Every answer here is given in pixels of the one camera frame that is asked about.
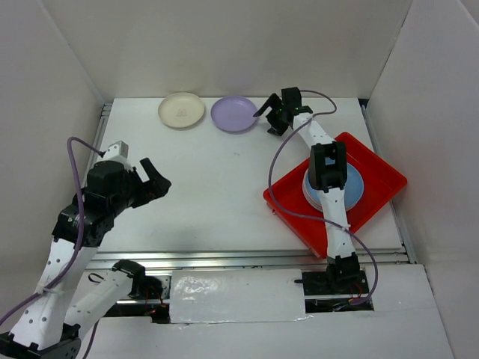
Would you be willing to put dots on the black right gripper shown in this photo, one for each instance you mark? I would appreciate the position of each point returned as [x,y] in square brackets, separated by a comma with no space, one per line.
[275,102]

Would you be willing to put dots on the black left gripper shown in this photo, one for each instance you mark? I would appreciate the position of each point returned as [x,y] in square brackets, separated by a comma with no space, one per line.
[157,187]

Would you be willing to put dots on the purple plate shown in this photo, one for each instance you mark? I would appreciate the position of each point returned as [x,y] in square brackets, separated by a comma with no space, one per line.
[234,114]

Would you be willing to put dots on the cream plate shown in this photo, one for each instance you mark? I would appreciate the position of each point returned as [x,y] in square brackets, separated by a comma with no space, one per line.
[181,110]

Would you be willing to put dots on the blue plate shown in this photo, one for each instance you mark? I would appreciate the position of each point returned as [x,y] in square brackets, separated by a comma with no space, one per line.
[354,190]

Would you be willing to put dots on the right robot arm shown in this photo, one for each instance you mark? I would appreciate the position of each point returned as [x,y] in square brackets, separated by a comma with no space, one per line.
[326,177]

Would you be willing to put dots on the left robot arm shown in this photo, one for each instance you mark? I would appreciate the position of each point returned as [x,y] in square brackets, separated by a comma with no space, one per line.
[51,325]

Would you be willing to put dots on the red plastic bin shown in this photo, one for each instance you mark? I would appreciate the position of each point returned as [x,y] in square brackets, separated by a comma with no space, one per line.
[381,183]

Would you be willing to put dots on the white tape patch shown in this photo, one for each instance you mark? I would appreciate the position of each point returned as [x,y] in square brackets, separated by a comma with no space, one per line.
[247,295]

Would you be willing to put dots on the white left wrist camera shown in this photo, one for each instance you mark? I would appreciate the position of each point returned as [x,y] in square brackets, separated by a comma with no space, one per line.
[117,151]

